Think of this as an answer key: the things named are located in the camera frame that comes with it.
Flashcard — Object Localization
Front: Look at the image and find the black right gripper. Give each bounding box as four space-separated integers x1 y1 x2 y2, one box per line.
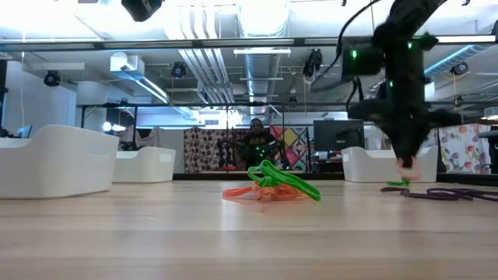
347 37 464 169

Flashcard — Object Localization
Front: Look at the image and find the black rubber band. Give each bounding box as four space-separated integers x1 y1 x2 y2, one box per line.
426 187 498 202
381 187 460 201

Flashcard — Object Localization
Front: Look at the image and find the white plastic basket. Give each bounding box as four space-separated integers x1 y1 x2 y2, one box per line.
112 146 177 184
341 145 439 184
0 124 120 200

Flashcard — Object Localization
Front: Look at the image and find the white round column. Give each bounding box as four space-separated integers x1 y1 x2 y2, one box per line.
424 80 439 151

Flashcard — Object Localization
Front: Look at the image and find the white ceiling unit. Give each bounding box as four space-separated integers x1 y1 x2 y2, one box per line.
110 52 146 73

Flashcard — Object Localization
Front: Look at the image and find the white floral hanging cloth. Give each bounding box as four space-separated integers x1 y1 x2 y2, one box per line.
438 123 492 174

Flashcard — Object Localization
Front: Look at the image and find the black computer monitor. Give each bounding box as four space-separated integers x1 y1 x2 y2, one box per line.
313 119 365 152

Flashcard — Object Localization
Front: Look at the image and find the colourful patchwork quilt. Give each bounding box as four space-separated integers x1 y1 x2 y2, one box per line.
270 124 312 172

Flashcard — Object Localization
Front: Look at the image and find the white strip light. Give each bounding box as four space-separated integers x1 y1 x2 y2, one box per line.
233 48 292 55

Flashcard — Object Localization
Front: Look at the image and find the person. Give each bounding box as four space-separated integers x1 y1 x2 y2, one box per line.
241 117 281 170

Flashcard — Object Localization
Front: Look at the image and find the brown patterned hanging cloth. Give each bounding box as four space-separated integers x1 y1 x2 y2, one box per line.
184 128 234 174

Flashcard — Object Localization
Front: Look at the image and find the dark mandala hanging cloth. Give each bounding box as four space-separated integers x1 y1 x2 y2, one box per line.
232 128 252 172

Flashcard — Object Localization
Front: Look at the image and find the black ceiling camera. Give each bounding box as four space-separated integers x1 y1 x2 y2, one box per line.
451 61 470 77
43 69 62 87
170 61 187 79

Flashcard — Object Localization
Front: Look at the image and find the black hanging camera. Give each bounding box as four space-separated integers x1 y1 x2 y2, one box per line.
303 48 324 85

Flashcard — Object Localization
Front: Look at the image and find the silver ventilation duct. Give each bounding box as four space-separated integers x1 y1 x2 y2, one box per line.
243 52 282 117

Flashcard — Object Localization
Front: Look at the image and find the black aluminium rig frame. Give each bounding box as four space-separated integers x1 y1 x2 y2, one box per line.
173 172 498 184

